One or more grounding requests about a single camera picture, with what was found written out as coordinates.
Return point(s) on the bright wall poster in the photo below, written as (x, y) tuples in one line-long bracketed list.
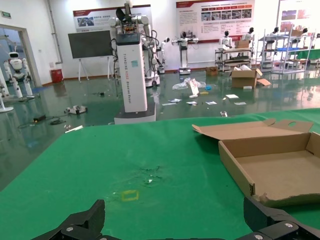
[(287, 15)]

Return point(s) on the white robot on pedestal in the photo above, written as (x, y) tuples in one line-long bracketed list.
[(184, 55)]

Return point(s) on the large open cardboard carton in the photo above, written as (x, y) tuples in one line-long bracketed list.
[(243, 78)]

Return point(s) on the wide wall poster with photos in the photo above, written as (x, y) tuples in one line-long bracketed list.
[(212, 25)]

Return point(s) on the red box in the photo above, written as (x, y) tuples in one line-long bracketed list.
[(57, 76)]

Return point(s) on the black display on stand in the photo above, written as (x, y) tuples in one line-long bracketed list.
[(90, 43)]

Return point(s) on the small white robot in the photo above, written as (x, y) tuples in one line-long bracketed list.
[(163, 50)]

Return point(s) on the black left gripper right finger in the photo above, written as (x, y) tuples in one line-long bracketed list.
[(270, 222)]

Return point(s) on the metal shelf cart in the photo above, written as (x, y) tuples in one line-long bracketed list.
[(233, 60)]

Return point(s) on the green exit sign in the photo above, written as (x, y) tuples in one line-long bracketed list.
[(6, 14)]

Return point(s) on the white device with black parts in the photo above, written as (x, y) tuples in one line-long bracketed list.
[(75, 110)]

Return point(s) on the metal shelf rack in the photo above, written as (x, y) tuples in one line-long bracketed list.
[(285, 49)]

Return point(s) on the green tablecloth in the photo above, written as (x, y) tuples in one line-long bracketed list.
[(125, 150)]

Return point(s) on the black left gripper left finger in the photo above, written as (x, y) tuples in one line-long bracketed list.
[(87, 222)]

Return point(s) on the white leaning board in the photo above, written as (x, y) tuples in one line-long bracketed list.
[(193, 87)]

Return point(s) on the clear plastic bag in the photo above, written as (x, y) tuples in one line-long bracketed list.
[(180, 86)]

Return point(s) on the wall poster with red header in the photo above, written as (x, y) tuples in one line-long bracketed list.
[(87, 20)]

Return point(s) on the white tower base robot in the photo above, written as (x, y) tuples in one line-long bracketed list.
[(132, 75)]

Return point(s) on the torn-rim open cardboard box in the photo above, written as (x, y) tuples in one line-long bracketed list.
[(275, 175)]

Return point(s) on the white humanoid robot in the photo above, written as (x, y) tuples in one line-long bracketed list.
[(16, 65)]

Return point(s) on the white paper booklet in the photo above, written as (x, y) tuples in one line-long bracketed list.
[(211, 102), (175, 100), (232, 96)]

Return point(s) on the small cardboard carton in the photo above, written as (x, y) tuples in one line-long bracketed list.
[(211, 72)]

